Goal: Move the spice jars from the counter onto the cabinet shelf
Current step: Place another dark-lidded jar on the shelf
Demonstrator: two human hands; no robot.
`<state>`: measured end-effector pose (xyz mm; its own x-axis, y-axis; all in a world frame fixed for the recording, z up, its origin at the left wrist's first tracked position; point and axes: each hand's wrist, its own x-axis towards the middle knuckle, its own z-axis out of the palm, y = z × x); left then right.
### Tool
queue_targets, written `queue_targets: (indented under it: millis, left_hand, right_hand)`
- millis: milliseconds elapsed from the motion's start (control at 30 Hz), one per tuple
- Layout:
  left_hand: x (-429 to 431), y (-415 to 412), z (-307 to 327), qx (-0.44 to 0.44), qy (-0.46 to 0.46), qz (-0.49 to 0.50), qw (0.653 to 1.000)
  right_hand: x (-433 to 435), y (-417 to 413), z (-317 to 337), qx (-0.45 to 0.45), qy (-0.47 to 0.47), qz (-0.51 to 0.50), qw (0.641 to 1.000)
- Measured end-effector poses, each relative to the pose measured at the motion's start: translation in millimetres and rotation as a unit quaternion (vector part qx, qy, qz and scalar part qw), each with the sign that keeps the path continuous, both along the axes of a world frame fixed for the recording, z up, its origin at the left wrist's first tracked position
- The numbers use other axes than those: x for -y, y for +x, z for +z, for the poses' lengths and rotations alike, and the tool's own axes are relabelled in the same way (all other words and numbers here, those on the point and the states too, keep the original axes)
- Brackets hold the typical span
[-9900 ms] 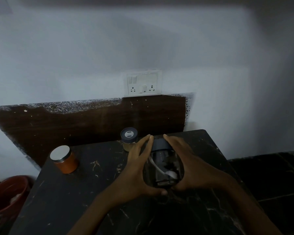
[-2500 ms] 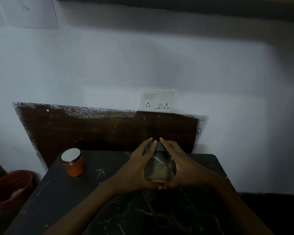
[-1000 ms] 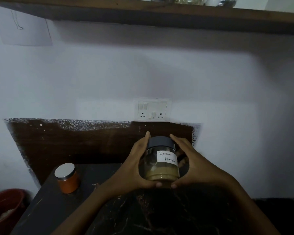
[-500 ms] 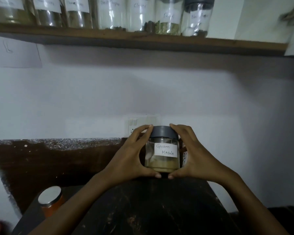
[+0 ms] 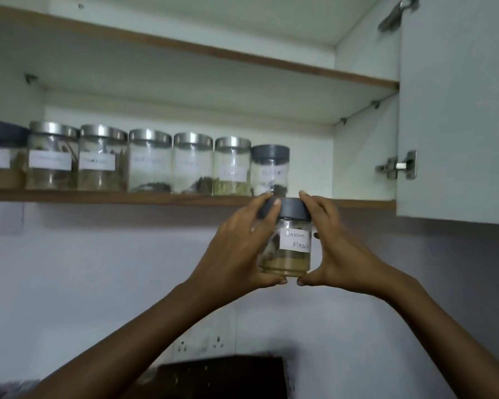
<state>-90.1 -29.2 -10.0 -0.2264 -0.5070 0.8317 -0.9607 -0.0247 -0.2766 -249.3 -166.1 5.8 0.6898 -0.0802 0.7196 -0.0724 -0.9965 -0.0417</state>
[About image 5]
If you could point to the person's right hand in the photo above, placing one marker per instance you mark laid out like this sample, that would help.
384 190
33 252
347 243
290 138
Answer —
349 261

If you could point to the person's left hand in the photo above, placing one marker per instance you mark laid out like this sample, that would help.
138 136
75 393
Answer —
228 261

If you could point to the yellow spice jar grey lid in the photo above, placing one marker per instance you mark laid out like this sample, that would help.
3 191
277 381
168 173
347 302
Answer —
289 261

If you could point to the brown wooden wall cabinet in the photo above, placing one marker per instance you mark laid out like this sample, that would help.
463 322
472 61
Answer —
312 162

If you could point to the dark spice jar grey lid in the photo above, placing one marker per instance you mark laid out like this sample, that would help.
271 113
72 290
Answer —
270 152

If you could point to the green spice jar silver lid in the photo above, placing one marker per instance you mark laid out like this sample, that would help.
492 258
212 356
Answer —
232 143

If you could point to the cabinet door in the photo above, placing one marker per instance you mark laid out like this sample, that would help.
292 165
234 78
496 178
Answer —
461 112

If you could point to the coriander jar grey lid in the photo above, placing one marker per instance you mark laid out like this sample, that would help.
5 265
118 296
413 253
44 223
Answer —
4 130

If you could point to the person's left forearm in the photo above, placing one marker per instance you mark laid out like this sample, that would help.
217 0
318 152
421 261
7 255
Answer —
120 349

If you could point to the person's right forearm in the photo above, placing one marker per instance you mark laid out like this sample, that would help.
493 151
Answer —
453 336

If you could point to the metal cabinet door hinge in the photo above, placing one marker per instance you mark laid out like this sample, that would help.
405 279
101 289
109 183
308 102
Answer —
401 165
395 14

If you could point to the white cabinet shelf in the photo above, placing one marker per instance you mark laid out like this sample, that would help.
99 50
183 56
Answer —
170 78

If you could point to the white wall socket plate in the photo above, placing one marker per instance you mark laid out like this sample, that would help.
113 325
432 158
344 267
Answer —
216 340

